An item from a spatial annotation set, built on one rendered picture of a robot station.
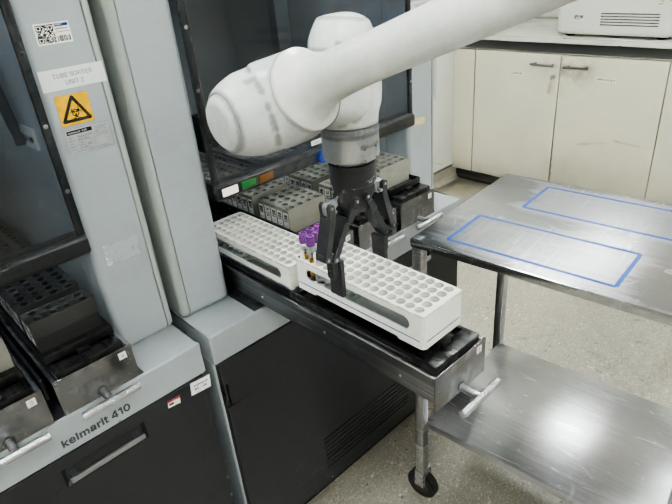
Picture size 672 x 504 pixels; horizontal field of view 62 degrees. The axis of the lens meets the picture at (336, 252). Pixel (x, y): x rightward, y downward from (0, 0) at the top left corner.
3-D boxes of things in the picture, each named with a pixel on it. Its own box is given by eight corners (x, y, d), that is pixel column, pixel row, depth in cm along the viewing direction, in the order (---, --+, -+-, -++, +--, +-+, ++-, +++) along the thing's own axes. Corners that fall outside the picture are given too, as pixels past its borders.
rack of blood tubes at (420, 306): (297, 286, 105) (293, 257, 102) (335, 264, 111) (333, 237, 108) (424, 351, 86) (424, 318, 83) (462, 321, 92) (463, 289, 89)
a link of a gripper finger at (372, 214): (346, 192, 93) (351, 186, 93) (373, 231, 101) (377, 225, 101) (364, 198, 90) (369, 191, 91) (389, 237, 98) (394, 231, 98)
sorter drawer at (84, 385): (-40, 282, 138) (-55, 250, 134) (19, 260, 146) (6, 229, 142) (75, 431, 90) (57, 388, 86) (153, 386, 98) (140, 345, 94)
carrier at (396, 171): (403, 177, 153) (403, 156, 150) (409, 178, 152) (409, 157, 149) (374, 190, 147) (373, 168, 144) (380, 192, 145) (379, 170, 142)
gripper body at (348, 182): (349, 171, 83) (354, 227, 88) (387, 155, 88) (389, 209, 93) (315, 162, 88) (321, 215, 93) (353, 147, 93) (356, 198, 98)
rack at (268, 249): (208, 250, 128) (203, 226, 125) (244, 234, 134) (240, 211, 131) (292, 295, 108) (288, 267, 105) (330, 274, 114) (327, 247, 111)
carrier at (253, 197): (285, 202, 144) (282, 180, 142) (291, 204, 143) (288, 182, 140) (249, 218, 138) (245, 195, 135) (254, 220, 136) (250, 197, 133)
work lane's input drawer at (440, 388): (198, 275, 132) (191, 241, 128) (246, 252, 140) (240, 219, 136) (458, 430, 84) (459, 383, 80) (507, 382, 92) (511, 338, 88)
